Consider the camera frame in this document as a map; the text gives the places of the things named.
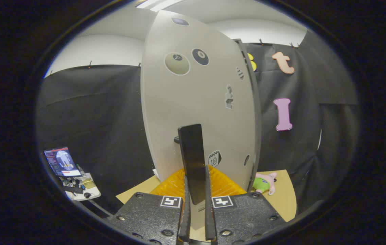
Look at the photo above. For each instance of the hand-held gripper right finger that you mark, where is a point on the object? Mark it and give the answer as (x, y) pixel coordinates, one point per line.
(209, 217)

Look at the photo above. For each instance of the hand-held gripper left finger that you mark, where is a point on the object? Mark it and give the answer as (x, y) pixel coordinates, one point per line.
(186, 217)

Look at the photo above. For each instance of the beige shoe cabinet door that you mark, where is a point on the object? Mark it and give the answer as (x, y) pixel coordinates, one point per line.
(186, 102)

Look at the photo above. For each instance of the pink green plush toy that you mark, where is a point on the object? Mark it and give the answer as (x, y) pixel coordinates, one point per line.
(262, 183)

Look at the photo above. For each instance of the black backdrop cloth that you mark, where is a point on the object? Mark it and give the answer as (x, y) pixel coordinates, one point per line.
(94, 119)

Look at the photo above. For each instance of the long ceiling light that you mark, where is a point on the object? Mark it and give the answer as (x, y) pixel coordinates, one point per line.
(153, 4)

